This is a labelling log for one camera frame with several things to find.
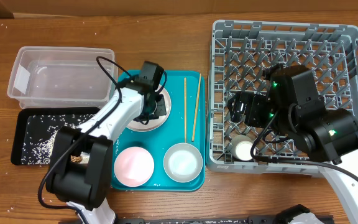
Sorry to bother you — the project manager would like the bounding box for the white paper cup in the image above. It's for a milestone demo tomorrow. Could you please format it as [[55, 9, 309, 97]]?
[[229, 135, 253, 161]]

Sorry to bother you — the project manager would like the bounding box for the pink bowl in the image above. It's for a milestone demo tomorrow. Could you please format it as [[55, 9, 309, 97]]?
[[114, 147, 155, 187]]

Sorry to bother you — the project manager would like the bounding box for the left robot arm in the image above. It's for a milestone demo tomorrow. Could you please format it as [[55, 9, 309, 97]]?
[[37, 61, 167, 223]]

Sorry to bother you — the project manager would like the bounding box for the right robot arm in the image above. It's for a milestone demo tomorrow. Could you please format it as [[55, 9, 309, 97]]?
[[227, 64, 358, 223]]

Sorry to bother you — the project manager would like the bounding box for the grey dishwasher rack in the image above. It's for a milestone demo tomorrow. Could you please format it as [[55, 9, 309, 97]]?
[[206, 20, 358, 177]]

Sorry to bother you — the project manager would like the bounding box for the white round plate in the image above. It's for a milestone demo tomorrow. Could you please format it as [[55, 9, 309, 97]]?
[[127, 88, 172, 132]]

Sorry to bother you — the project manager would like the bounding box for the teal serving tray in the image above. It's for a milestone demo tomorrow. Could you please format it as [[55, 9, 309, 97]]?
[[111, 70, 206, 192]]

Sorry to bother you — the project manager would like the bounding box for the left wooden chopstick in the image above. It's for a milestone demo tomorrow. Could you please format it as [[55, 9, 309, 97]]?
[[183, 77, 187, 142]]

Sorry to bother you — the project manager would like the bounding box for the wooden chopstick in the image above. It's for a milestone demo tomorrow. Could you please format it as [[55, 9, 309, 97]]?
[[191, 74, 201, 142], [183, 77, 187, 142]]

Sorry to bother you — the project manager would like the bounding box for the right wooden chopstick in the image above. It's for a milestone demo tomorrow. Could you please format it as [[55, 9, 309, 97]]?
[[191, 74, 201, 142]]

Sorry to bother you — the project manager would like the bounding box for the grey bowl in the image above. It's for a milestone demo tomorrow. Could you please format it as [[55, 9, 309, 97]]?
[[163, 142, 203, 183]]

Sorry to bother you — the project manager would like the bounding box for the clear plastic storage bin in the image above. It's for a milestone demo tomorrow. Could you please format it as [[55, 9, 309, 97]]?
[[7, 46, 115, 109]]

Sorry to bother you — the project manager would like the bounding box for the black plastic tray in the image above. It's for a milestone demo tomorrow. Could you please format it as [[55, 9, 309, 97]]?
[[11, 107, 99, 166]]

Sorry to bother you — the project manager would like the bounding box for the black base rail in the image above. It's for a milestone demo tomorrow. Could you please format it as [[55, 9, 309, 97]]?
[[115, 215, 334, 224]]

